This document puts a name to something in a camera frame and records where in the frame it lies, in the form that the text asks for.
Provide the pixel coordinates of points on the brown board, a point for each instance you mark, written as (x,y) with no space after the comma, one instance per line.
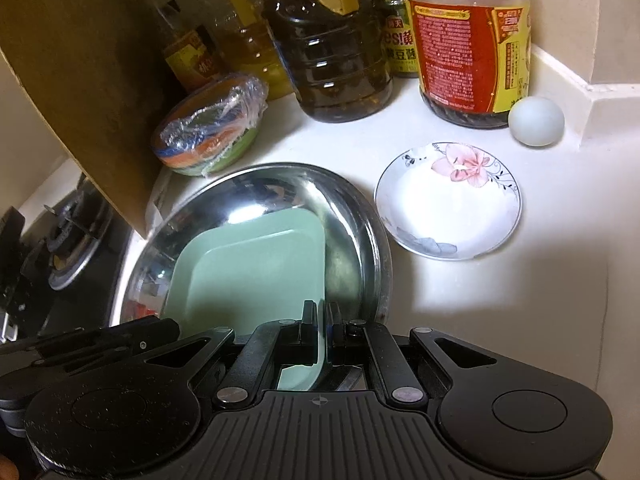
(85,75)

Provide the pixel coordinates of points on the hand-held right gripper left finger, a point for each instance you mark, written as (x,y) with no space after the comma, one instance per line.
(309,322)

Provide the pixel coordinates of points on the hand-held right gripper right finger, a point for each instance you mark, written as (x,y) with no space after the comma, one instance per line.
(333,322)

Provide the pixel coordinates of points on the slim bottle yellow cap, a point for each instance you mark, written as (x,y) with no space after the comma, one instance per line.
(185,50)

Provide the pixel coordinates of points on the stack of wrapped colourful bowls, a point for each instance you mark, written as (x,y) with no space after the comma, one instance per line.
(210,125)

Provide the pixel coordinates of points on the large red label bottle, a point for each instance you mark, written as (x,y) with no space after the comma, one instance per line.
(460,45)

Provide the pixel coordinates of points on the black gas stove burner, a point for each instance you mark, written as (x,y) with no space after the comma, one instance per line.
(75,245)

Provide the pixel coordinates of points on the stainless steel basin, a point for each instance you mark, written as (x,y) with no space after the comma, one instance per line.
(310,200)

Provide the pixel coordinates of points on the green sauce jar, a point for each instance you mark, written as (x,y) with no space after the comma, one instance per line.
(397,30)

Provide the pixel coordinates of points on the white floral plate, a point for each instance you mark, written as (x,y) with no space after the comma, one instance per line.
(445,210)

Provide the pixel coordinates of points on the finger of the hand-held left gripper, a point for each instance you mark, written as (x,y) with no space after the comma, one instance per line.
(125,335)

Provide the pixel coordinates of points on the yellow cooking oil bottle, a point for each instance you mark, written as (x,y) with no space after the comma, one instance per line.
(250,35)

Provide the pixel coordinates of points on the pale egg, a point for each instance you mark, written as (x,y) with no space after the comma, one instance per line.
(536,122)

